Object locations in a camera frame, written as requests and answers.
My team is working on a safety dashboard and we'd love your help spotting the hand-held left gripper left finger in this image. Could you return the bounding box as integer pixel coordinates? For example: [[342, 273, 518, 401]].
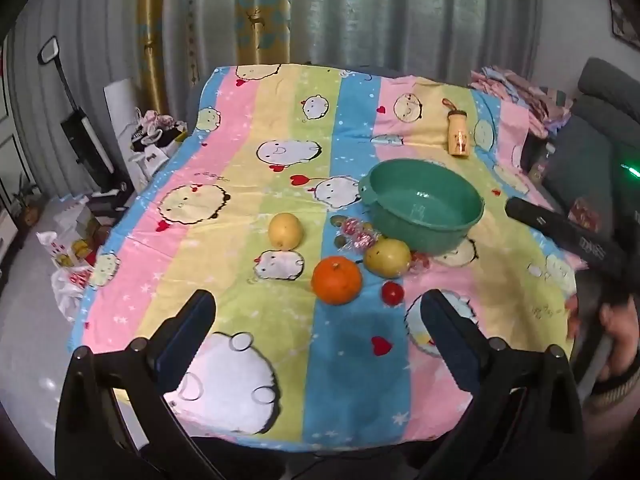
[[55, 289, 226, 480]]

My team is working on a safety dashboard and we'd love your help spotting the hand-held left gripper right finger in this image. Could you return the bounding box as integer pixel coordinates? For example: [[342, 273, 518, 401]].
[[415, 289, 586, 480]]

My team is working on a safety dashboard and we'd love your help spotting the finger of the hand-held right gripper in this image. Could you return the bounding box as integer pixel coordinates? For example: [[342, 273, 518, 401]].
[[505, 197, 576, 242]]

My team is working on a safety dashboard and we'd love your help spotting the yellow-green pear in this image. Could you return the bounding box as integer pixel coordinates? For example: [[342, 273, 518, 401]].
[[363, 238, 412, 278]]

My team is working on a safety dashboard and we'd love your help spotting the green plastic basin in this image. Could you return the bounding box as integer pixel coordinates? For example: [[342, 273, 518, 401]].
[[358, 158, 486, 256]]

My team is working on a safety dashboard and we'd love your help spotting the orange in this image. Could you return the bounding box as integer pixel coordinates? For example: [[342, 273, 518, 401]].
[[311, 256, 363, 306]]

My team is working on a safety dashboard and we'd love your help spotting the yellow lemon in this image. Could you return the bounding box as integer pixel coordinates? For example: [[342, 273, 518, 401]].
[[268, 212, 305, 251]]

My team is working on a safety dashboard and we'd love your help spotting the person's right forearm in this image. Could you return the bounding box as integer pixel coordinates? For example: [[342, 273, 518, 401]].
[[590, 360, 640, 416]]

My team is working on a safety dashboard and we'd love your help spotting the person's right hand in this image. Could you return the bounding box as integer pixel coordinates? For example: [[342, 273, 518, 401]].
[[597, 302, 640, 382]]

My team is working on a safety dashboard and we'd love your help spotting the red packet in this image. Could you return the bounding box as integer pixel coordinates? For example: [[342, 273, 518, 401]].
[[567, 197, 601, 233]]

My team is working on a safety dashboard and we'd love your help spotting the dark grey sofa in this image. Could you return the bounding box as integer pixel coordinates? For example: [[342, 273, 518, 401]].
[[520, 57, 640, 241]]

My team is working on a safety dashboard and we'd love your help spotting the yellow cartoon bottle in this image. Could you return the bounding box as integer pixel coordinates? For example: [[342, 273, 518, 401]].
[[441, 98, 471, 157]]

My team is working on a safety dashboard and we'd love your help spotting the pile of folded pastel cloths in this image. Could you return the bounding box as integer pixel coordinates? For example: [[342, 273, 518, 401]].
[[470, 65, 573, 136]]

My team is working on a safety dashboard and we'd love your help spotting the white red printed bag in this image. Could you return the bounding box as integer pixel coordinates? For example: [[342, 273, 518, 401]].
[[37, 230, 96, 311]]

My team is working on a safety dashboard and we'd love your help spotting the cardboard box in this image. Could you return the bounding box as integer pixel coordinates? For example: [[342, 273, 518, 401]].
[[55, 200, 113, 251]]

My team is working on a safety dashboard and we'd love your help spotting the white stool with bow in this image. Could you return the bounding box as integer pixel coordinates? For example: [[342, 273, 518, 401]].
[[127, 142, 171, 181]]

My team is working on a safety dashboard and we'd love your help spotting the striped cartoon printed blanket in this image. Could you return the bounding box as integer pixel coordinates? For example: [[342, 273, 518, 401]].
[[67, 64, 583, 453]]

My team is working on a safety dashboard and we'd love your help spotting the potted plant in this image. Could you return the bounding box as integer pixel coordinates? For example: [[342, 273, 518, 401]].
[[10, 175, 46, 226]]

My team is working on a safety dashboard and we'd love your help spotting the pile of clothes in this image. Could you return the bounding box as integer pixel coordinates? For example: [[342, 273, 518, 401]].
[[132, 107, 188, 151]]

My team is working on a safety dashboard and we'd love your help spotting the black upright vacuum cleaner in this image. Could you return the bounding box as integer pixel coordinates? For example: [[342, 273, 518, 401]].
[[39, 36, 118, 191]]

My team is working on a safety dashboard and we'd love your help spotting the gold and silver deer curtain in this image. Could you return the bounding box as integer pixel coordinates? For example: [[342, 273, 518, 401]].
[[135, 0, 546, 116]]

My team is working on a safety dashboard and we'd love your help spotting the grey pleated curtain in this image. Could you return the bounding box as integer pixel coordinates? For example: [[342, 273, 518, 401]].
[[10, 0, 146, 196]]

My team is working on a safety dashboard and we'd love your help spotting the framed wall picture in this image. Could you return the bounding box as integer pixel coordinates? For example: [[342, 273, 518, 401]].
[[607, 0, 640, 43]]

